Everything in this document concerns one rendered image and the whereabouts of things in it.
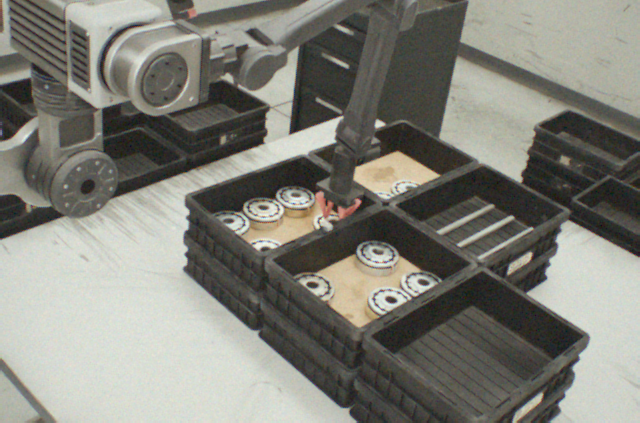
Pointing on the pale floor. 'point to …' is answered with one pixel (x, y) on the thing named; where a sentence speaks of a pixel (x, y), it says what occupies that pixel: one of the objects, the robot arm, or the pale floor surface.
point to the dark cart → (410, 98)
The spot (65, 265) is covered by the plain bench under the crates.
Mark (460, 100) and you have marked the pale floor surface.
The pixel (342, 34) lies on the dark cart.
